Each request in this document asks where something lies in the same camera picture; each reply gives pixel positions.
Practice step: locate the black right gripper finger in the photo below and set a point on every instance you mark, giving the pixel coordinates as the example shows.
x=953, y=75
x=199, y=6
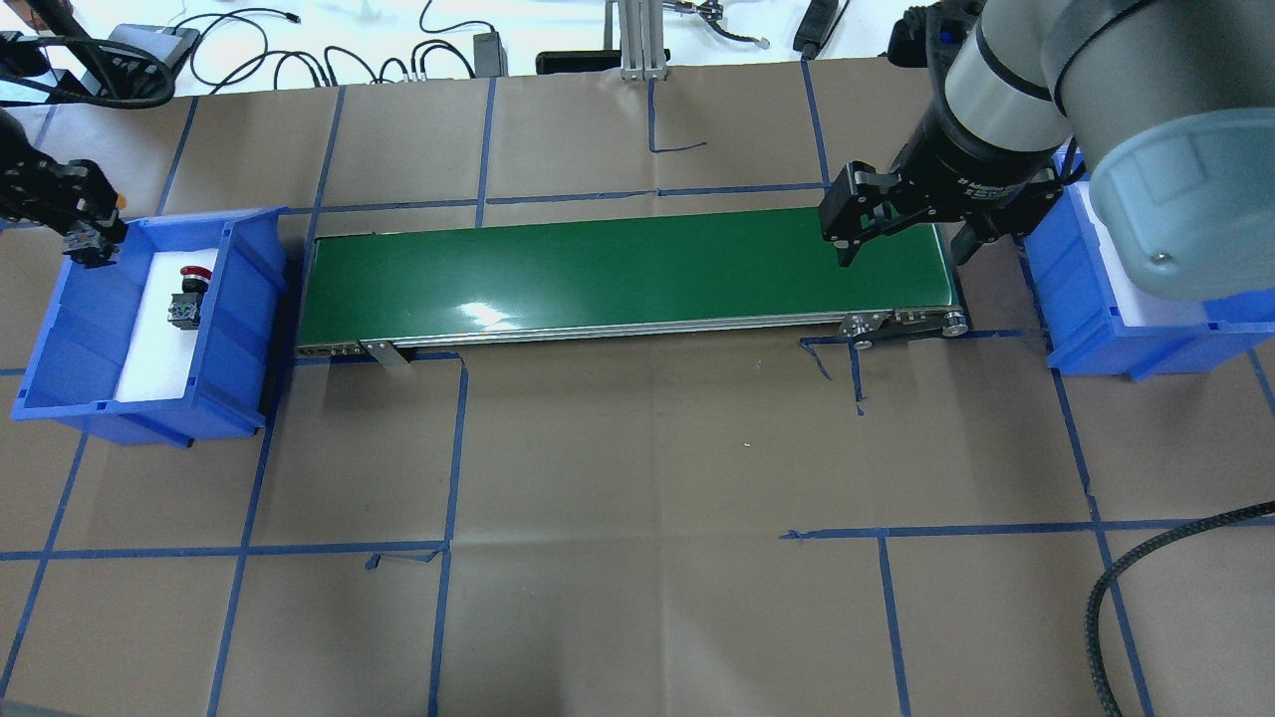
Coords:
x=973, y=236
x=861, y=205

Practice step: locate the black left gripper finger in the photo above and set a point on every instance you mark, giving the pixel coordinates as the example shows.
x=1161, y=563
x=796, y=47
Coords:
x=106, y=225

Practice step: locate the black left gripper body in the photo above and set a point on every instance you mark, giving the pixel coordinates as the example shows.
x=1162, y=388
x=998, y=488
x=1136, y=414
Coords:
x=40, y=187

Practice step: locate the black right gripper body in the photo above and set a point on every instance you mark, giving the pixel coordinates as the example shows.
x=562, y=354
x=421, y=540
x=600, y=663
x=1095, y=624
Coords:
x=971, y=162

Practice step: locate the red push button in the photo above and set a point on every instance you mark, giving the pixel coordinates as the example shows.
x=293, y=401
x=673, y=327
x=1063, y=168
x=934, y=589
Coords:
x=185, y=310

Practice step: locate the yellow push button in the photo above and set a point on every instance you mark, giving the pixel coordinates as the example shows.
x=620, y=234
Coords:
x=78, y=244

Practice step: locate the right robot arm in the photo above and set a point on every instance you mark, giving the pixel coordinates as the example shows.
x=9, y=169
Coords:
x=1166, y=106

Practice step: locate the white foam pad left bin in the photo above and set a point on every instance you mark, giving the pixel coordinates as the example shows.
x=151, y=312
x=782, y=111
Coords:
x=160, y=355

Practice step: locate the blue bin left side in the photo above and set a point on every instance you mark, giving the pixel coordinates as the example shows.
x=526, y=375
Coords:
x=79, y=354

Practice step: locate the green conveyor belt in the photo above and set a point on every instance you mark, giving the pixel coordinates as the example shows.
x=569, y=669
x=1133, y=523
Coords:
x=373, y=293

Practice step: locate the black power adapter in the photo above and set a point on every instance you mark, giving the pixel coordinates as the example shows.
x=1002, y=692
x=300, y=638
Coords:
x=489, y=55

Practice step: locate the aluminium frame post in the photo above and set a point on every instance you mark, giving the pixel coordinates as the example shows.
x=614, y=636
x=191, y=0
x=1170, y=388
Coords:
x=635, y=29

